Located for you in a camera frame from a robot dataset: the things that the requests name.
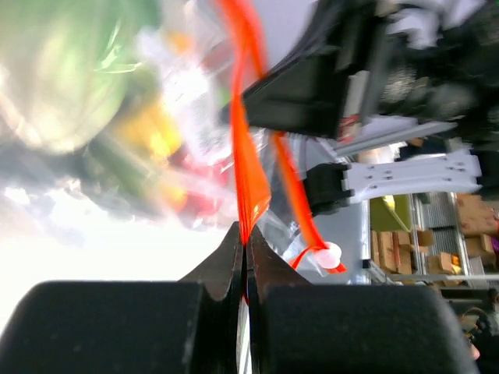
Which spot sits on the toy red bell pepper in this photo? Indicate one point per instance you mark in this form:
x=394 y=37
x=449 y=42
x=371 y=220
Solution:
x=205 y=189

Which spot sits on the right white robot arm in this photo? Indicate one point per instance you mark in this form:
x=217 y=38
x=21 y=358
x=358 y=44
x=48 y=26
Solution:
x=329 y=185

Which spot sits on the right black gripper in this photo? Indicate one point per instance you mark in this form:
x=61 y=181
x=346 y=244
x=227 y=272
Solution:
x=329 y=89

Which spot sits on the clear zip top bag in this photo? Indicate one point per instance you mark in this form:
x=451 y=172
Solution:
x=212 y=121

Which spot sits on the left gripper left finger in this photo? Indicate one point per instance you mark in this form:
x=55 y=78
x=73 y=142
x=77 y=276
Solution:
x=214 y=343

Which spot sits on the toy yellow pear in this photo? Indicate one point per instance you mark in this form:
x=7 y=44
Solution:
x=151 y=130

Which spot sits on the toy napa cabbage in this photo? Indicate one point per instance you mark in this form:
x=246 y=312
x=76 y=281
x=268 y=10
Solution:
x=66 y=67

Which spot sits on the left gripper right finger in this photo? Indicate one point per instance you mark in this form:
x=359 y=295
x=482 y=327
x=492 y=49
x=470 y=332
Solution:
x=269 y=281

